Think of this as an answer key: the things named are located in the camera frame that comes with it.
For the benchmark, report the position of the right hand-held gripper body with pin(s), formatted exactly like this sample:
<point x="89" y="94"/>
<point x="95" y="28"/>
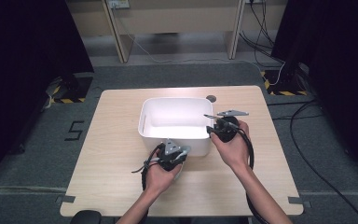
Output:
<point x="227" y="130"/>

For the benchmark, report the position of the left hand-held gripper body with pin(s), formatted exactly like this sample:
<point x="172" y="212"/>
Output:
<point x="171" y="154"/>

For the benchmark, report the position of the white plastic storage bin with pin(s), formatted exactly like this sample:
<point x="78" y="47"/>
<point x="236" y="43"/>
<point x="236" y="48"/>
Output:
<point x="177" y="124"/>

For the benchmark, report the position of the person's right hand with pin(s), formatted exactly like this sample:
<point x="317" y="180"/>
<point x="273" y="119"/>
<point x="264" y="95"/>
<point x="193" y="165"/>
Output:
<point x="234" y="152"/>

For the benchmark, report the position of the person's left hand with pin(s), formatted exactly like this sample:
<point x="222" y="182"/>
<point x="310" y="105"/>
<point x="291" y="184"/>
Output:
<point x="160" y="180"/>

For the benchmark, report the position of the black stand base hazard stripes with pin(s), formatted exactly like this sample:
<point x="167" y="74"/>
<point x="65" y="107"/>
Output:
<point x="74" y="90"/>
<point x="284" y="85"/>

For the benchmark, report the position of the grey tape piece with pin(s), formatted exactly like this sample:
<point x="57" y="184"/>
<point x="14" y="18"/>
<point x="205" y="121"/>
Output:
<point x="298" y="201"/>
<point x="65" y="199"/>

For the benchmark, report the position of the beige desk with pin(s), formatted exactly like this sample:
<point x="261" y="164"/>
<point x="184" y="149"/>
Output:
<point x="177" y="18"/>

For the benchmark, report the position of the black chair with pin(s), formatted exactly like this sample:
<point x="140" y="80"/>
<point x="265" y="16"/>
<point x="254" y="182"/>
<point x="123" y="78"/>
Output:
<point x="85" y="218"/>

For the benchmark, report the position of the dark curtain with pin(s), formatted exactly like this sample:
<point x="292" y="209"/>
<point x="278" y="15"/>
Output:
<point x="18" y="77"/>
<point x="338" y="62"/>

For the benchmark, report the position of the white power socket strip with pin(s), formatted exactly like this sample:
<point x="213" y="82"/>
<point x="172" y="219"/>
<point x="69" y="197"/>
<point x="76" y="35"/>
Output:
<point x="118" y="3"/>

